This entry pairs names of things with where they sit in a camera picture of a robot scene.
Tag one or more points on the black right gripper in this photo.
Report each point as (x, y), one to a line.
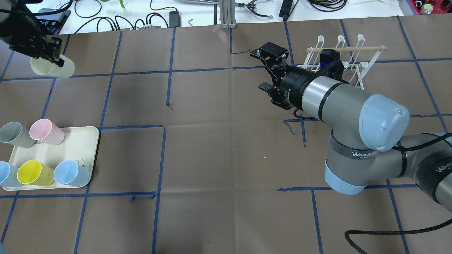
(292, 88)

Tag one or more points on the black power adapter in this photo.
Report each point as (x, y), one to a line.
(174, 19)

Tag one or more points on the aluminium frame post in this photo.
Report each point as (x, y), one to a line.
(227, 14)

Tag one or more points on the grey plastic cup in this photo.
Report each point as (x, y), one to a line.
(16, 134)

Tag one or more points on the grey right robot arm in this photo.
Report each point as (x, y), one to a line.
(366, 141)

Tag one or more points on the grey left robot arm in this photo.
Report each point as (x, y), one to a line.
(25, 34)

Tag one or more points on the cream tray with bunny drawing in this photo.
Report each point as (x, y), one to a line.
(80, 145)

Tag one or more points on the yellow plastic cup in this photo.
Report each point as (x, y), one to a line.
(33, 172)

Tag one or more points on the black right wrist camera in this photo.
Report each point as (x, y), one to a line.
(331, 64)

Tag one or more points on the light blue plastic cup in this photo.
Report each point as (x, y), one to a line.
(70, 173)

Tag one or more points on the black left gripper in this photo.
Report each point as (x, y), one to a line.
(22, 32)

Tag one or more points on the pale green plastic cup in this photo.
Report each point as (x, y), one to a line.
(47, 69)

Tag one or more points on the pink plastic cup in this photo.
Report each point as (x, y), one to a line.
(45, 131)

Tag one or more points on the white wire cup rack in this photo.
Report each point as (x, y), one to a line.
(349, 57)

